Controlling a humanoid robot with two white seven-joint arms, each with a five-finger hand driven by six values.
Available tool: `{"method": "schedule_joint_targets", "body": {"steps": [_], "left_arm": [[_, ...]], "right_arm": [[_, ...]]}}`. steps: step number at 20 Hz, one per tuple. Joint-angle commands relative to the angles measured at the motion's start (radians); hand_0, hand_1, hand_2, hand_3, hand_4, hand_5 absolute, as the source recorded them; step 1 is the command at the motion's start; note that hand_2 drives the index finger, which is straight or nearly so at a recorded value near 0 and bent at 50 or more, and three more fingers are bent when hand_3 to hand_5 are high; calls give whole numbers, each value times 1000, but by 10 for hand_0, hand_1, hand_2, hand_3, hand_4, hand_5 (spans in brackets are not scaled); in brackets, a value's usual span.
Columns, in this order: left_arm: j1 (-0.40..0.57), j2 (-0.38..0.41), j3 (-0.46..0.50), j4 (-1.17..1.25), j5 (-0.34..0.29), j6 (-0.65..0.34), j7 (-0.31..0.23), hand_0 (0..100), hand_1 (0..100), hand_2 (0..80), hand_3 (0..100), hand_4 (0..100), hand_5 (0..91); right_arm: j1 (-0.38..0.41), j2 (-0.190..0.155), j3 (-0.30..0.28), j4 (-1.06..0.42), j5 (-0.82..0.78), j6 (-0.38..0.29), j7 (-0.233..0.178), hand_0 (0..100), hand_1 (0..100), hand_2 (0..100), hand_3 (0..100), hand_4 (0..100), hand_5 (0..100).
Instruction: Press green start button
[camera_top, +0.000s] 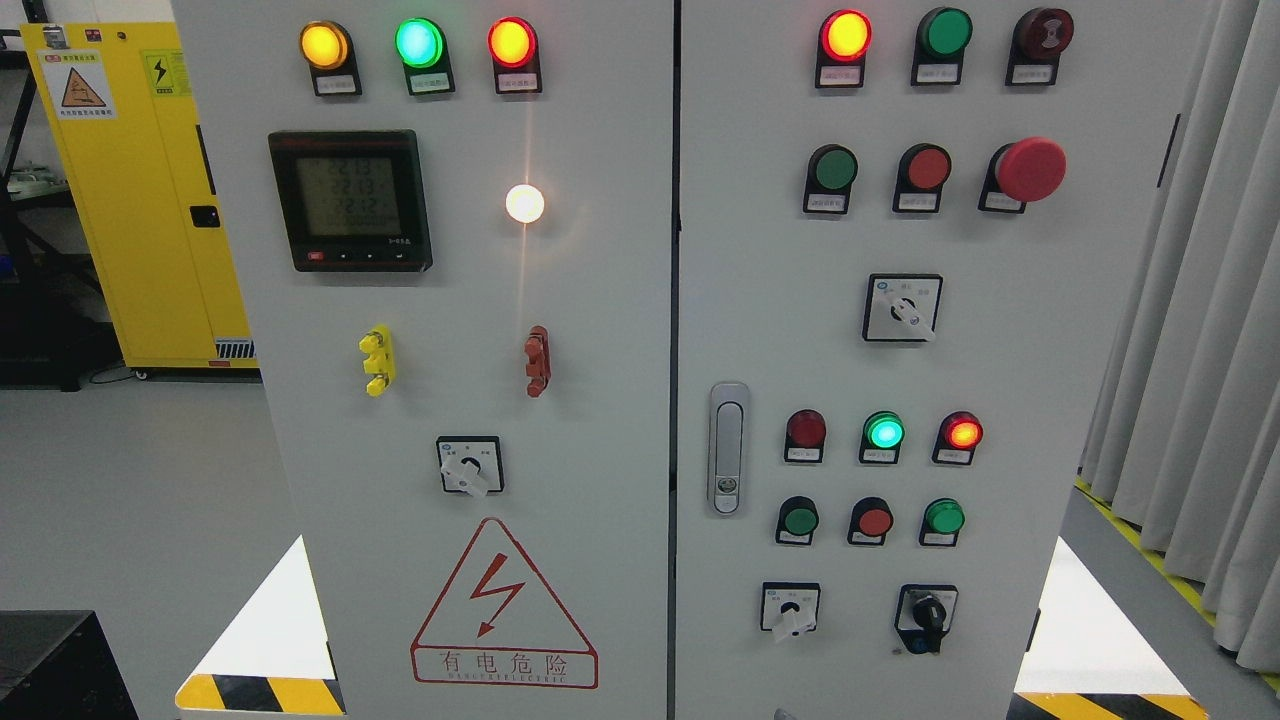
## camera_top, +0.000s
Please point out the red indicator light top right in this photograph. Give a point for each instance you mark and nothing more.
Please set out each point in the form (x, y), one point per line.
(843, 43)

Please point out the white selector switch left door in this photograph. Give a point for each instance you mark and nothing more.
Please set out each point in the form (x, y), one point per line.
(471, 465)

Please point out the red push button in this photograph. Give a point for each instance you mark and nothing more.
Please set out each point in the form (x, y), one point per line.
(871, 519)
(923, 171)

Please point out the green push button upper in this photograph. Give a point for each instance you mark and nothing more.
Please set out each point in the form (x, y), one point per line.
(829, 176)

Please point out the green start push button lower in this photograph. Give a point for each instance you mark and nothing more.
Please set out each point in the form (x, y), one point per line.
(797, 520)

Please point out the red indicator light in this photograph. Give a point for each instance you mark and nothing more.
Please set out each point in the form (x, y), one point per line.
(514, 47)
(957, 439)
(843, 43)
(805, 437)

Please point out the white glowing indicator light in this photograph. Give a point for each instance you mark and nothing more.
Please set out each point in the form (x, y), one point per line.
(525, 203)

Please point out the red indicator light lower left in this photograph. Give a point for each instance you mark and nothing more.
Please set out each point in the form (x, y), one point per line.
(805, 437)

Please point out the black key switch bottom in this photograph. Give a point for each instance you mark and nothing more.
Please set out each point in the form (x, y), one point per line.
(924, 615)

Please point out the black digital power meter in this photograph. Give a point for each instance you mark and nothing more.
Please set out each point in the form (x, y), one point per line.
(352, 201)

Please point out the green indicator light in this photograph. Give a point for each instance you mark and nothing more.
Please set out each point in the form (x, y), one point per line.
(881, 438)
(940, 44)
(424, 52)

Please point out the white selector switch upper right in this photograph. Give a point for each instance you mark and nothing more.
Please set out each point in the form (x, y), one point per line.
(901, 307)

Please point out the grey electrical control cabinet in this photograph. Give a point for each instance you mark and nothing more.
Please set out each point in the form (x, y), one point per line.
(670, 140)

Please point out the green push button lower right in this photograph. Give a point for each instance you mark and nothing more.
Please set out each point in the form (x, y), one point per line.
(942, 521)

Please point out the yellow indicator light top left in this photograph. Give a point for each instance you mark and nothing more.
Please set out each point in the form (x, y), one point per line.
(331, 60)

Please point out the red terminal connector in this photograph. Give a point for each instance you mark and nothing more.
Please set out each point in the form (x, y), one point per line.
(537, 367)

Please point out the white selector switch bottom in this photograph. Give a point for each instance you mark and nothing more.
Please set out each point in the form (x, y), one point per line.
(789, 609)

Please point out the red indicator light lower right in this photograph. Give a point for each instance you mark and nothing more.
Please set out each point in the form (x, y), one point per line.
(957, 439)

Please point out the red electrical hazard warning sticker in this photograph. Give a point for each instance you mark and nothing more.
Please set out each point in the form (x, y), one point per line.
(497, 621)

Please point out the red indicator light top left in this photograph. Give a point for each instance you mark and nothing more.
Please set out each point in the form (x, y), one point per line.
(514, 47)

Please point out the yellow safety storage cabinet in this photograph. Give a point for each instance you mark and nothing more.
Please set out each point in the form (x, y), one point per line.
(124, 118)

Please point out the red push button upper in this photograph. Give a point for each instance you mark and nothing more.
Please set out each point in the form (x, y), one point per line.
(923, 171)

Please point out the grey cabinet door handle lock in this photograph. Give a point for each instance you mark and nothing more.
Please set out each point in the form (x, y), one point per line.
(728, 420)

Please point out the red push button lower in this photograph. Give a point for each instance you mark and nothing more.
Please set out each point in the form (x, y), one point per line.
(871, 519)

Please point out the black box bottom left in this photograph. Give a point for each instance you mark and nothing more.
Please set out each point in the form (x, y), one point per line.
(58, 665)

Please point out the yellow terminal connector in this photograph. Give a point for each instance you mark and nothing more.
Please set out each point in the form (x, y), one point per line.
(380, 362)

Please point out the red emergency stop mushroom button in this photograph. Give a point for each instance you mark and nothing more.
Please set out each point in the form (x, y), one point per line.
(1025, 171)

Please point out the green indicator light top left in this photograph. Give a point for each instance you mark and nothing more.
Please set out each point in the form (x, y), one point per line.
(424, 52)

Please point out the grey curtain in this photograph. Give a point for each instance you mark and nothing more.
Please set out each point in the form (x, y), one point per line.
(1183, 442)

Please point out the white selector switch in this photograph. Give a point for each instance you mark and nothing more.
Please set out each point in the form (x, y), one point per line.
(789, 609)
(901, 307)

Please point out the green indicator light lower middle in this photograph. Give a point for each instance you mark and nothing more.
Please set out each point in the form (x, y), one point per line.
(881, 438)

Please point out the dark red buzzer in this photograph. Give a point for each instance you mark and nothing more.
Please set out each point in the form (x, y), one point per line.
(1038, 40)

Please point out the green indicator light top right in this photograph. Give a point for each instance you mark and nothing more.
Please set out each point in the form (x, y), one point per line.
(940, 44)

